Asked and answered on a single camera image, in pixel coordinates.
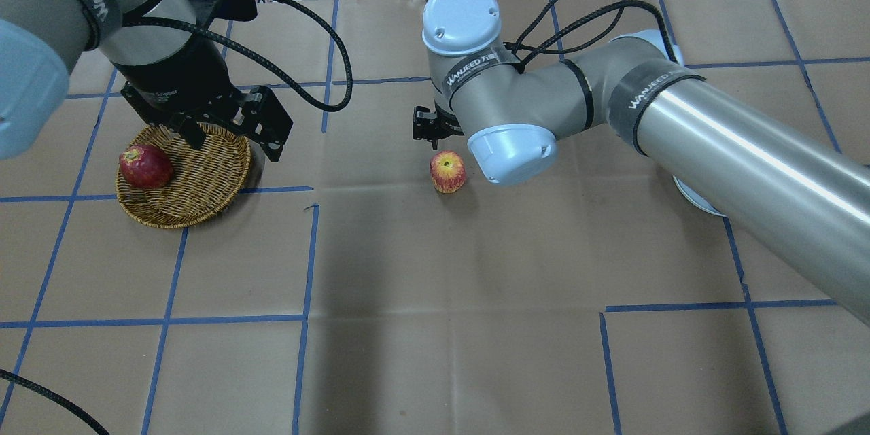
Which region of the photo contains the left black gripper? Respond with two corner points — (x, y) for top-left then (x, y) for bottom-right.
(120, 0), (294, 162)

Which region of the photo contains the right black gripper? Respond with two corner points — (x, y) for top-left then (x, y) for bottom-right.
(411, 104), (465, 150)

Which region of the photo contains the red yellow transferred apple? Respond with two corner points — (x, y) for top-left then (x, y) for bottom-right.
(429, 150), (466, 194)

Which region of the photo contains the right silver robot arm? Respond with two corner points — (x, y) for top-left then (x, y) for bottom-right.
(413, 0), (869, 323)

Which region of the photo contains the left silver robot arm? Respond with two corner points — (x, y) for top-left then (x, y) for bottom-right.
(1, 0), (292, 162)

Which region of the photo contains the woven wicker basket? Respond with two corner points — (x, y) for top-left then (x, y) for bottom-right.
(116, 123), (253, 228)

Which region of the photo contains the red apple in basket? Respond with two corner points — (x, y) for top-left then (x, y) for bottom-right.
(119, 144), (175, 188)

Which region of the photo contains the light blue plate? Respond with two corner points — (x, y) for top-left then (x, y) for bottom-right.
(672, 175), (727, 218)

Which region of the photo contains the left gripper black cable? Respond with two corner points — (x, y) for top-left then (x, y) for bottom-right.
(122, 0), (354, 113)

